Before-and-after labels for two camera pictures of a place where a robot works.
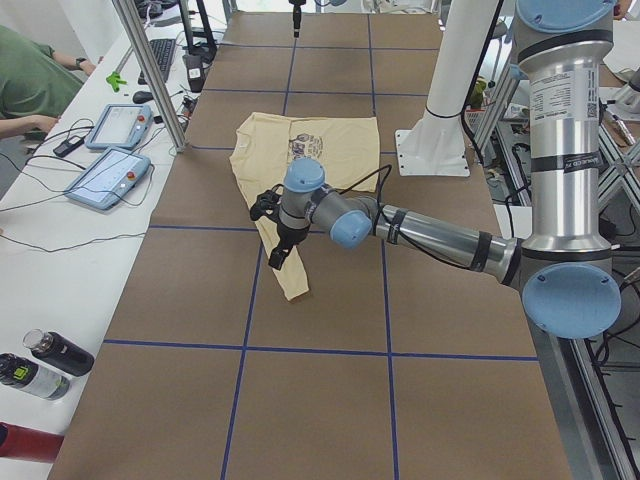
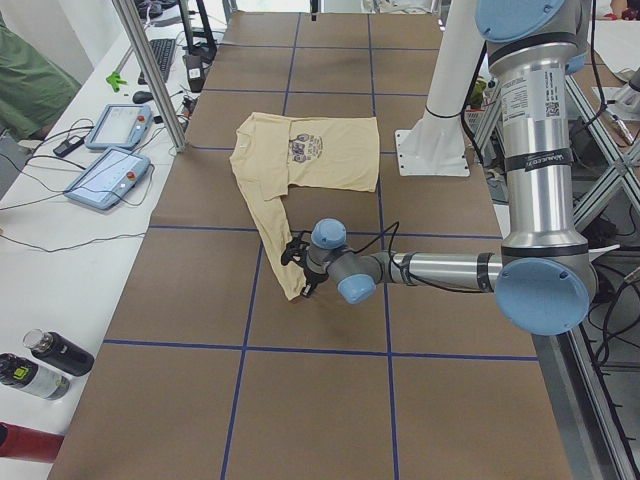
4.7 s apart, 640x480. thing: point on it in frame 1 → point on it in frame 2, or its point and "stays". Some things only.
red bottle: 29,444 stays
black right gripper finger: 296,14 → 314,8
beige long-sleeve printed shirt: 263,145 stays
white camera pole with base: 435,145 stays
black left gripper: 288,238 → 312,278
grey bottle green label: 32,379 stays
